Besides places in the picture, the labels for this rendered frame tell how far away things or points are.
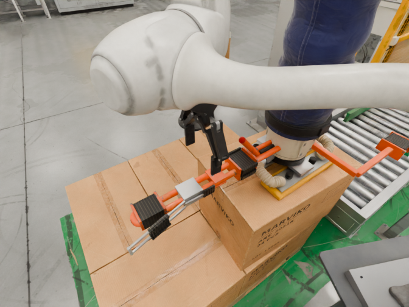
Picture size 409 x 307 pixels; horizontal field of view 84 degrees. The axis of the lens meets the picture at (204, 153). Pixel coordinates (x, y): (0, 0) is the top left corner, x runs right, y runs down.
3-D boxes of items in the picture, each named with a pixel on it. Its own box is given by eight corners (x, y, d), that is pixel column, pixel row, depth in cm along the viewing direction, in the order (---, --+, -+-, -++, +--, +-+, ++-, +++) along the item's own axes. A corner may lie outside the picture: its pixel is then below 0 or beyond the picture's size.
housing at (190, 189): (193, 184, 78) (192, 176, 75) (204, 198, 74) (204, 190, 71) (174, 194, 76) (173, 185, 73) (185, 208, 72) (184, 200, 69)
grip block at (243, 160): (240, 156, 88) (241, 144, 84) (257, 172, 82) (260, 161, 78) (222, 165, 85) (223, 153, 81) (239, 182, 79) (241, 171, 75)
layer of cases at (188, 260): (219, 155, 215) (221, 120, 187) (305, 241, 156) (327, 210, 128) (87, 219, 168) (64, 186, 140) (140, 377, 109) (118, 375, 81)
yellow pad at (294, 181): (314, 150, 104) (318, 142, 101) (334, 164, 98) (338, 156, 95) (260, 183, 91) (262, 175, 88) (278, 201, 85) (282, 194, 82)
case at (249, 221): (277, 167, 151) (294, 117, 123) (328, 214, 127) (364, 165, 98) (198, 206, 130) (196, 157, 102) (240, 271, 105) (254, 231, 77)
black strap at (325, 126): (292, 95, 96) (294, 86, 93) (342, 123, 82) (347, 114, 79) (251, 112, 87) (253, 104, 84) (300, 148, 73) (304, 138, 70)
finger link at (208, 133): (209, 112, 56) (211, 111, 54) (224, 154, 57) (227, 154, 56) (195, 117, 54) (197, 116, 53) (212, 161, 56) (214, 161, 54)
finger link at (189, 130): (185, 128, 64) (184, 127, 64) (186, 146, 69) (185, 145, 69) (194, 124, 65) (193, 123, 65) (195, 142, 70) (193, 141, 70)
